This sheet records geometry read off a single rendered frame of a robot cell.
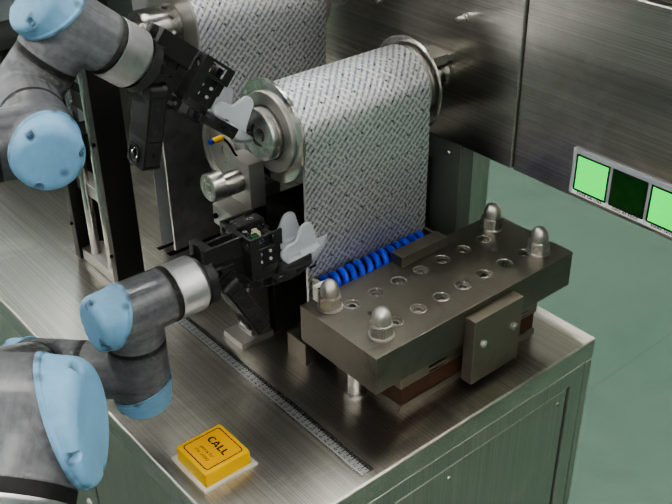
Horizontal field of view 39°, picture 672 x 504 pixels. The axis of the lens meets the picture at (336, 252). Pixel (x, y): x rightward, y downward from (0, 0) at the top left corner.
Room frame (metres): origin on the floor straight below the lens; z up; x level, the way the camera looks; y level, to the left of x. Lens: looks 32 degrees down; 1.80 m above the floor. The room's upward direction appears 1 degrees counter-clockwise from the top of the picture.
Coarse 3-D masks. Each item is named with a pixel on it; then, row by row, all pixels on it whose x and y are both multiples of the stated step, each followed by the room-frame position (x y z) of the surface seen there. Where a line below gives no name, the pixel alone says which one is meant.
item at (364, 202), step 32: (352, 160) 1.20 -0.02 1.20; (384, 160) 1.24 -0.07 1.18; (416, 160) 1.28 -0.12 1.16; (320, 192) 1.16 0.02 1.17; (352, 192) 1.20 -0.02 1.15; (384, 192) 1.24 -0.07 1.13; (416, 192) 1.28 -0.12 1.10; (320, 224) 1.16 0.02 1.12; (352, 224) 1.20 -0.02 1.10; (384, 224) 1.24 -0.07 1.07; (416, 224) 1.29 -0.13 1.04; (320, 256) 1.16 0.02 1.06; (352, 256) 1.20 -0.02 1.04
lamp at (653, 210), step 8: (656, 192) 1.09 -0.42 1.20; (664, 192) 1.08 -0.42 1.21; (656, 200) 1.09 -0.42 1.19; (664, 200) 1.08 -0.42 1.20; (656, 208) 1.08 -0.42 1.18; (664, 208) 1.08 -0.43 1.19; (648, 216) 1.09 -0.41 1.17; (656, 216) 1.08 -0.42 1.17; (664, 216) 1.07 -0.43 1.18; (664, 224) 1.07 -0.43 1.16
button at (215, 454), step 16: (208, 432) 0.95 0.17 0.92; (224, 432) 0.95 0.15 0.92; (192, 448) 0.92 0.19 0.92; (208, 448) 0.92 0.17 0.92; (224, 448) 0.92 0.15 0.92; (240, 448) 0.92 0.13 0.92; (192, 464) 0.90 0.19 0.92; (208, 464) 0.89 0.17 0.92; (224, 464) 0.89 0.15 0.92; (240, 464) 0.91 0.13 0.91; (208, 480) 0.87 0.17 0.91
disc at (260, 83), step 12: (252, 84) 1.22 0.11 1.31; (264, 84) 1.20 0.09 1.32; (276, 84) 1.18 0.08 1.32; (240, 96) 1.24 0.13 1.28; (276, 96) 1.18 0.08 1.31; (288, 108) 1.16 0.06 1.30; (300, 132) 1.14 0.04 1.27; (300, 144) 1.14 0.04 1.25; (300, 156) 1.14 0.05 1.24; (264, 168) 1.20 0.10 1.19; (300, 168) 1.14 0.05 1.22; (276, 180) 1.18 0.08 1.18; (288, 180) 1.16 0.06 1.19
